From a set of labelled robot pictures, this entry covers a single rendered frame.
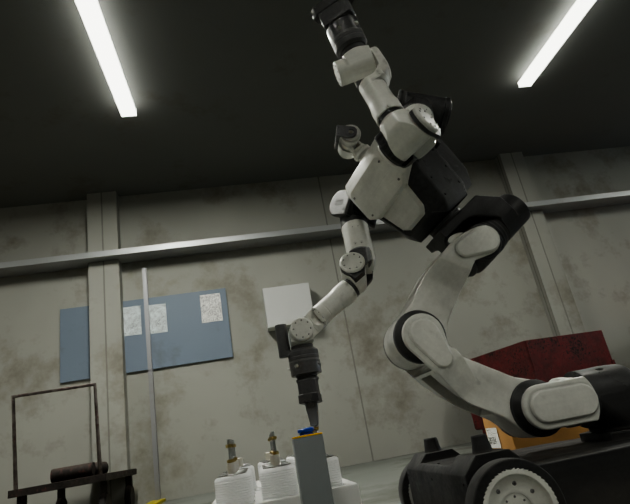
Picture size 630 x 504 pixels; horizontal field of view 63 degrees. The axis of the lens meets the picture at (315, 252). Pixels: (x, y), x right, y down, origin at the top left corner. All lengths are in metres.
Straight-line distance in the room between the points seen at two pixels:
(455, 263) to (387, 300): 4.19
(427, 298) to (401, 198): 0.30
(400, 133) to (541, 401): 0.76
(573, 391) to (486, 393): 0.22
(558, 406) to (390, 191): 0.72
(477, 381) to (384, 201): 0.57
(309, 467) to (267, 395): 4.04
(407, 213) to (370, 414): 4.02
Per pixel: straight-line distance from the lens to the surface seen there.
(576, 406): 1.51
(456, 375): 1.40
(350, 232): 1.65
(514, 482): 1.22
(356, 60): 1.38
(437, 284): 1.47
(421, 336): 1.36
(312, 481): 1.28
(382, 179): 1.52
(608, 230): 7.15
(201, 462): 5.29
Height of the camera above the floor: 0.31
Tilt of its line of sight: 20 degrees up
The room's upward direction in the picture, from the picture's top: 10 degrees counter-clockwise
